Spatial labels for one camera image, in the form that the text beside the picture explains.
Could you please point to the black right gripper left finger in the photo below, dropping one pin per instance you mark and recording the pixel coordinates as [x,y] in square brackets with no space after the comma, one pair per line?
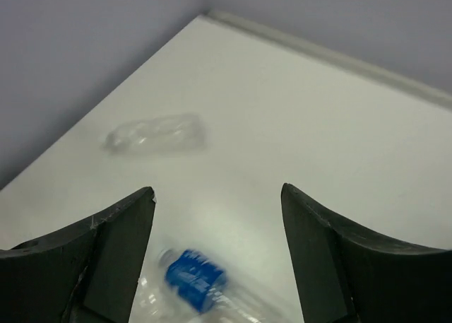
[87,271]

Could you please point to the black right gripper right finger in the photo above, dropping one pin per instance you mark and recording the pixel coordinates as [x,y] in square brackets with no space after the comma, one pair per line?
[346,272]

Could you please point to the blue label water bottle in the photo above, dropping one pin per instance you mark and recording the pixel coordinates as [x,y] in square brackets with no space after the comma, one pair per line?
[186,286]

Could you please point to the clear capless bottle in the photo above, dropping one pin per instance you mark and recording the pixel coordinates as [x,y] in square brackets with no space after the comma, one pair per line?
[159,136]

